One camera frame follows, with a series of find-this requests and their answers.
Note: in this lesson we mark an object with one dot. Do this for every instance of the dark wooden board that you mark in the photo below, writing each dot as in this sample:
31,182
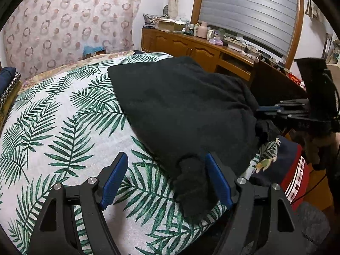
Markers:
276,82

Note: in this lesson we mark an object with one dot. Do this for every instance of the green glass bottle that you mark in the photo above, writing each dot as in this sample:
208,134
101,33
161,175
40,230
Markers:
221,34

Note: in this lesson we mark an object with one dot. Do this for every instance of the navy red printed garment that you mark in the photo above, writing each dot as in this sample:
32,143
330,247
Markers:
287,164

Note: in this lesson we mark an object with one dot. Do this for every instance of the purple tissue pack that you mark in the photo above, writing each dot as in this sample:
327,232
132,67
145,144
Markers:
215,41

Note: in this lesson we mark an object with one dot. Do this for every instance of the floral blanket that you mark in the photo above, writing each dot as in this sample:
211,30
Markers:
29,81

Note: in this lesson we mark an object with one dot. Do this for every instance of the beige hanging cloth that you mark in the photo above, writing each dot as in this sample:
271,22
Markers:
313,9

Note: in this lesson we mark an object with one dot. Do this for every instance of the wooden window frame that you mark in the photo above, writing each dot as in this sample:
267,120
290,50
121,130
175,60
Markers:
198,2

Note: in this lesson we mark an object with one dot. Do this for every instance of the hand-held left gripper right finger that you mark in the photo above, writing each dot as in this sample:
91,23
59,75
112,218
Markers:
217,180

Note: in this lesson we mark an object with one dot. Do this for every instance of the black printed t-shirt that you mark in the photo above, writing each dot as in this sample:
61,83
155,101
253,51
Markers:
186,111

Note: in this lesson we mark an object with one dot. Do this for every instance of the circle print sheer curtain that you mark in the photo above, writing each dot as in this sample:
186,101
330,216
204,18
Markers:
66,18

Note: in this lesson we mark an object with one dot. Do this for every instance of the open cardboard box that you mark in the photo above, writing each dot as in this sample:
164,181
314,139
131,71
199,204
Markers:
170,26

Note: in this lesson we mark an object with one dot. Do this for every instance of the pink thermos jug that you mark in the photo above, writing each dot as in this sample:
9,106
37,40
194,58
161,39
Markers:
202,30

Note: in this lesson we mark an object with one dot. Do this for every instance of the grey window blind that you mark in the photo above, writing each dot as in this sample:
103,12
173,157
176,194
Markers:
247,13

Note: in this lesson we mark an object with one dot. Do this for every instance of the cardboard box with blue cloth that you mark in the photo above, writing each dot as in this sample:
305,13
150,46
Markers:
91,50

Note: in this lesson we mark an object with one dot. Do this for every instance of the leaf print bed sheet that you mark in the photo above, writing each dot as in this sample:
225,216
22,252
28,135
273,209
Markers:
66,138

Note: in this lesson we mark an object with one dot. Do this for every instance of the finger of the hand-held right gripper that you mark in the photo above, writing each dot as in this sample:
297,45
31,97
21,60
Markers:
268,108
287,117

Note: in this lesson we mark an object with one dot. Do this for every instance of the wooden sideboard cabinet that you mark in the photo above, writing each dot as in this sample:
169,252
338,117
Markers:
186,47

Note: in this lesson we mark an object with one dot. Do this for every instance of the floral cushion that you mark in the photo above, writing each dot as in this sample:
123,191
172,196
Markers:
151,18

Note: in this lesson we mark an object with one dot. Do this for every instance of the grey trousers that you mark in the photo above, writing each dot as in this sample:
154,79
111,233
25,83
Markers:
313,223

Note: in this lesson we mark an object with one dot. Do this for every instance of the person's right hand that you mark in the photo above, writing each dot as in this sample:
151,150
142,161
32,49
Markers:
316,148

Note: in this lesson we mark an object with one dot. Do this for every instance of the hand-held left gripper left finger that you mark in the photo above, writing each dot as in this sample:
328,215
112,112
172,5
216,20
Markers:
115,180

